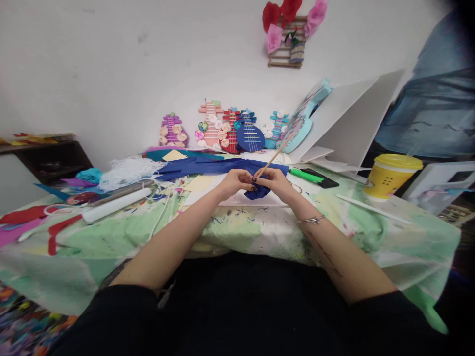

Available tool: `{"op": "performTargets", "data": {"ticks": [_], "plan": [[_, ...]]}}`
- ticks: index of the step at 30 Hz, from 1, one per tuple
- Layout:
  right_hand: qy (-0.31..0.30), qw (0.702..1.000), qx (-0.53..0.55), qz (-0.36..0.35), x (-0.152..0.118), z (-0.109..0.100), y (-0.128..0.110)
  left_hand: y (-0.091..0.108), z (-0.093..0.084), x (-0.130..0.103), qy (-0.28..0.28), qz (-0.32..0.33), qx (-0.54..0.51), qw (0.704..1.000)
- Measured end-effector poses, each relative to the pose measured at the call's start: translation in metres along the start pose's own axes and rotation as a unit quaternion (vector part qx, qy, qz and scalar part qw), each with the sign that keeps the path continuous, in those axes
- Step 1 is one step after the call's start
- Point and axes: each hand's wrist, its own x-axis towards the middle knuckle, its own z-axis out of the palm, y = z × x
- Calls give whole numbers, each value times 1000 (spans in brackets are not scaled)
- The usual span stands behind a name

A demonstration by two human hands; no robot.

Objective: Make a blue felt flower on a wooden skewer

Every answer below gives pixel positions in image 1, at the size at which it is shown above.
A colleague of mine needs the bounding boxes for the person's right hand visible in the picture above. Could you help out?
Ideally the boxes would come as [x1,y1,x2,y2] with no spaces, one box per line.
[259,168,303,205]

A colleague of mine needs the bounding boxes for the person's left hand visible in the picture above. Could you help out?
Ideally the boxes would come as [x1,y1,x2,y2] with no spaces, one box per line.
[216,169,259,199]

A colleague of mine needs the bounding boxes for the person's right fingers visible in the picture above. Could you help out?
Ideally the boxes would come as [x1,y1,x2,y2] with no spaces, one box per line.
[259,169,284,192]

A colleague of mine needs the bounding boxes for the thin wooden stick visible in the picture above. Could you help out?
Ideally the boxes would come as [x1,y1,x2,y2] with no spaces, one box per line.
[257,142,289,180]

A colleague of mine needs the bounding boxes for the dark blue paper lute craft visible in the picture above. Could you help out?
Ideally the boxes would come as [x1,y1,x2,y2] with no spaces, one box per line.
[235,108,266,153]

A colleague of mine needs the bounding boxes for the red paper lute craft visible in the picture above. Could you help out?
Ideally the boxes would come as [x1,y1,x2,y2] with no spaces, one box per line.
[218,107,242,154]

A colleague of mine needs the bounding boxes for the green and white tablecloth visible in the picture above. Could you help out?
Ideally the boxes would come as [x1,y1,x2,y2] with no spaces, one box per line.
[0,162,462,335]

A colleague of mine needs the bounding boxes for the pale yellow paper sheet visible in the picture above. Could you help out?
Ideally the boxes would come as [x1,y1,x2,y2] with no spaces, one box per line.
[179,175,217,192]

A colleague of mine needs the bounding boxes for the small teal paper lute craft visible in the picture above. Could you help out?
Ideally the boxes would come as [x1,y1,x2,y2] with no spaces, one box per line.
[261,109,291,150]

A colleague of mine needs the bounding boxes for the black phone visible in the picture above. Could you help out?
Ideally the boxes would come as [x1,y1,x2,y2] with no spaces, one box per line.
[299,168,340,189]

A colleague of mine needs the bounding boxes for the large light blue lute craft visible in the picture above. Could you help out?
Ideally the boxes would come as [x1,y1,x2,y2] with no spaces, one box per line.
[281,77,333,155]

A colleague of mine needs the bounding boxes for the pink paper lute craft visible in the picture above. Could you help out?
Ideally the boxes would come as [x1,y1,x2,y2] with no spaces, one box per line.
[195,98,232,151]

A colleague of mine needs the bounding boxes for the yellow paper square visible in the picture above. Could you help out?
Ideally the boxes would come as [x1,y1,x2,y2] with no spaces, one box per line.
[161,149,189,162]

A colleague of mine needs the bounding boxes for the purple paper lute craft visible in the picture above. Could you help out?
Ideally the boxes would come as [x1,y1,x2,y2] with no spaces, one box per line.
[158,113,189,148]

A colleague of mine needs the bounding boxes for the white foam boards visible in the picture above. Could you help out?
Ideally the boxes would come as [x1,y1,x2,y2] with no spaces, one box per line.
[282,68,406,174]

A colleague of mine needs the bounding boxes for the thin white stick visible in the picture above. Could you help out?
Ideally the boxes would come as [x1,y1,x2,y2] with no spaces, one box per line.
[335,194,413,225]

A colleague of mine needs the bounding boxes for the bundle of white thread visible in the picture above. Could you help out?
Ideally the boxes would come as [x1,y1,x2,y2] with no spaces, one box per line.
[97,155,168,193]

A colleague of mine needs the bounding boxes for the yellow cup with lid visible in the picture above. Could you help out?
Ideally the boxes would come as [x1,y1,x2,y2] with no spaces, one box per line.
[363,153,424,203]

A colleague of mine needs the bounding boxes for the person's body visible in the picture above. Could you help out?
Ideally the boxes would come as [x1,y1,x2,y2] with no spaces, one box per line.
[48,251,475,356]

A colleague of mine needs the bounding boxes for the grey rod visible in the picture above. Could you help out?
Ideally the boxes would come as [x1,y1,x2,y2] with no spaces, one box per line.
[84,179,155,208]

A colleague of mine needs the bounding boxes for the white paper roll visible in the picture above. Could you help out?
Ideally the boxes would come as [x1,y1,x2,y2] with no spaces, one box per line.
[81,187,153,223]

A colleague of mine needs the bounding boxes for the teal crepe paper ball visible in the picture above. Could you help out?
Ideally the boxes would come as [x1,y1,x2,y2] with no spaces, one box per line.
[75,167,103,185]

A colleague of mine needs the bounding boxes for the purple crepe paper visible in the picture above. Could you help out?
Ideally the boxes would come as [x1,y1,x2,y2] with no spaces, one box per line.
[60,177,101,190]

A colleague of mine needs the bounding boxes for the white box with window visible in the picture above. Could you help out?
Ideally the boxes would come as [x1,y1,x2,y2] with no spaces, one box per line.
[402,161,475,217]

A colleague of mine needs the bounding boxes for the blue water jug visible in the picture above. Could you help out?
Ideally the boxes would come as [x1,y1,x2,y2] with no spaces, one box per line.
[372,6,475,161]

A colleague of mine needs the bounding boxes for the dark wooden shelf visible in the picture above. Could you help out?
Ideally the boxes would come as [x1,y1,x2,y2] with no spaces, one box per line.
[0,133,94,187]

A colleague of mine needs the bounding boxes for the red paper pieces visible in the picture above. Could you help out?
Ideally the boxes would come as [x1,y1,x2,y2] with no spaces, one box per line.
[0,205,84,257]

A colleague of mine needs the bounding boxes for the magenta paper sheet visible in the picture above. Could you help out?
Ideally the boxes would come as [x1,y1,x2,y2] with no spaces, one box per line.
[0,224,24,250]

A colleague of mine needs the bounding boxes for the pile of colourful paper scraps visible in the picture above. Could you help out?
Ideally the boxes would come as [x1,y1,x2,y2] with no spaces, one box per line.
[0,284,77,356]

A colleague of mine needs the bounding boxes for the white cable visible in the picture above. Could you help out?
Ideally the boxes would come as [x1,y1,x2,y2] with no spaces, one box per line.
[147,188,175,242]

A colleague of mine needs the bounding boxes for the wall rack with paper flowers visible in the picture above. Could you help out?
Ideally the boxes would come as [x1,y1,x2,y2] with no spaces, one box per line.
[262,0,330,70]

